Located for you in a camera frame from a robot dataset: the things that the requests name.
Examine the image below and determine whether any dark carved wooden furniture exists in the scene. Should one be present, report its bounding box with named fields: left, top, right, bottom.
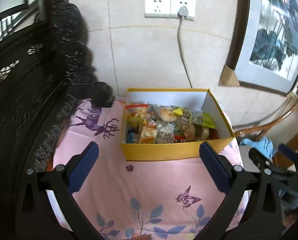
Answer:
left=0, top=0, right=114, bottom=205

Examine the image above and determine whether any grey power cable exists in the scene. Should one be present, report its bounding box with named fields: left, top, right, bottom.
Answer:
left=178, top=16, right=193, bottom=89

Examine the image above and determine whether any blue cloth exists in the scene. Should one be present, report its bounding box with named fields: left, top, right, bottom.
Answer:
left=240, top=136, right=276, bottom=159

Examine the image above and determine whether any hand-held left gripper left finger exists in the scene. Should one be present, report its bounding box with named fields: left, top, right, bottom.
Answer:
left=15, top=141, right=102, bottom=240

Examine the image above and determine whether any pink floral blanket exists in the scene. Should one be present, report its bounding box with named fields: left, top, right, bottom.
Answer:
left=46, top=97, right=251, bottom=240

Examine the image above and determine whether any grey chair cushion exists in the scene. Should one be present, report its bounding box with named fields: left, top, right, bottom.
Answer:
left=238, top=142, right=254, bottom=171

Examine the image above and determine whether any yellow cardboard box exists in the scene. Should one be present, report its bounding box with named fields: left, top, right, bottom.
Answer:
left=120, top=88, right=236, bottom=162

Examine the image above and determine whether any pile of mixed snack packets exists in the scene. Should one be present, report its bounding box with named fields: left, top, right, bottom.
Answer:
left=125, top=102, right=219, bottom=144

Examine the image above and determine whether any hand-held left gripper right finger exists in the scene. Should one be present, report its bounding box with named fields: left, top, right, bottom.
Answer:
left=195, top=141, right=284, bottom=240

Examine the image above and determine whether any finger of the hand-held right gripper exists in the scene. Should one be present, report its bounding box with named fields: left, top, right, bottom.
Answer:
left=278, top=143, right=298, bottom=164
left=248, top=148, right=273, bottom=171

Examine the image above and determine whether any framed lotus painting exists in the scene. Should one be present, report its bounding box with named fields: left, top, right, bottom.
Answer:
left=219, top=0, right=298, bottom=97

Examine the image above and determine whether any grey power plug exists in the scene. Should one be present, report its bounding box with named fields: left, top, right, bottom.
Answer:
left=178, top=5, right=191, bottom=18

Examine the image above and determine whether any white wall socket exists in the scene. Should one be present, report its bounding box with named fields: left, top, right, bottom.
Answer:
left=170, top=0, right=196, bottom=21
left=144, top=0, right=171, bottom=18

